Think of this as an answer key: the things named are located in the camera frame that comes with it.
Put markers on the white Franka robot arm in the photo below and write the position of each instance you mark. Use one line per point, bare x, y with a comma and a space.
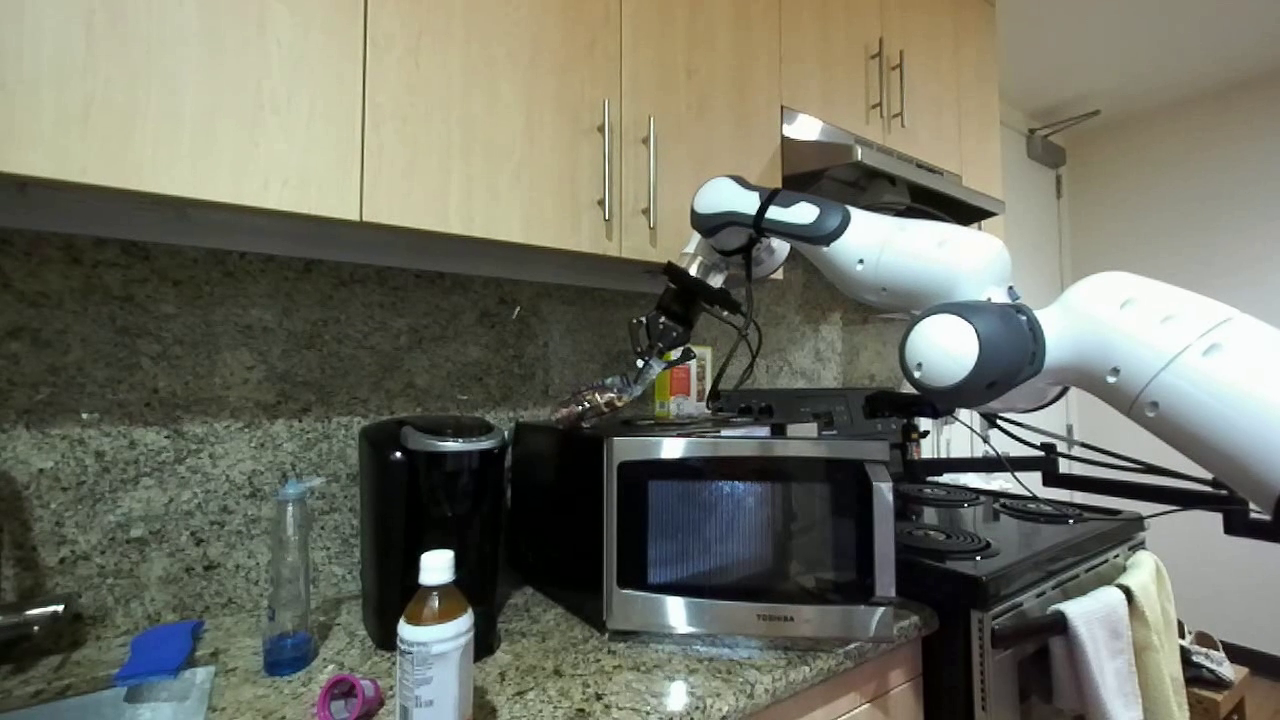
905, 260

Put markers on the blue sponge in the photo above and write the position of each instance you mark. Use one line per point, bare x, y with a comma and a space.
161, 650

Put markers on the small dark white object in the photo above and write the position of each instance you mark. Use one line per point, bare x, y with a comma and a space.
1206, 659

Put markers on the clear bottle with blue liquid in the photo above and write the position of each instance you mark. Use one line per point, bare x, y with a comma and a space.
290, 586

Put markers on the wooden base cabinet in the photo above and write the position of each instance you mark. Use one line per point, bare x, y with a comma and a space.
854, 693

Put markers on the metal door closer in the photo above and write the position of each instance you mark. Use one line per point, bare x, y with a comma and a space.
1066, 134

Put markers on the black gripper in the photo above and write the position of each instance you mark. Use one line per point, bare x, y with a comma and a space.
666, 331

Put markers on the yellow hanging towel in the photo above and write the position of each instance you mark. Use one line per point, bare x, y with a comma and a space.
1163, 624

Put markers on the black coffee maker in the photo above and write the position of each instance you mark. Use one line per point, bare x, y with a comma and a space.
427, 506

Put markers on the light wood wall cabinets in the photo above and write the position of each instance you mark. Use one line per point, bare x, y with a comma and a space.
173, 93

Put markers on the steel range hood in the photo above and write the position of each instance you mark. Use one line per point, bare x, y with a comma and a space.
866, 167

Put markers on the clear plastic container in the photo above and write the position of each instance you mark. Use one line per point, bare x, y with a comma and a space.
80, 702

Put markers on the small wooden stool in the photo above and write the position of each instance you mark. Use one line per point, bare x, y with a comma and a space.
1220, 702

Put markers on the colourful small carton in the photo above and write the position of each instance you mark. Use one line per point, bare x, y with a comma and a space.
682, 385

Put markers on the black kitchen stove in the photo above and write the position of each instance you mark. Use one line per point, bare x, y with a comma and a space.
960, 624

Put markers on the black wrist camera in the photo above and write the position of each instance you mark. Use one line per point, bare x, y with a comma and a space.
702, 291

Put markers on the pink plastic object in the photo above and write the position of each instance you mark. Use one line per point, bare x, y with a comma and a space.
351, 696

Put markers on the black stereo camera bar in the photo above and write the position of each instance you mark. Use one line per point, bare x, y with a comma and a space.
893, 404

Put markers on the white hanging towel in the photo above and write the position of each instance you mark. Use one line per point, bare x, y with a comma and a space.
1101, 654

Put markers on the tea bottle with white label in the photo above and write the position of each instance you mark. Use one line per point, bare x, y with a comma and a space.
439, 666

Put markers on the dark metal sink faucet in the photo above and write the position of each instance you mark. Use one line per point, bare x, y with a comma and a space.
43, 630

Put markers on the purple trail mix packet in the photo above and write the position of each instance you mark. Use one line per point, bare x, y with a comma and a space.
604, 403

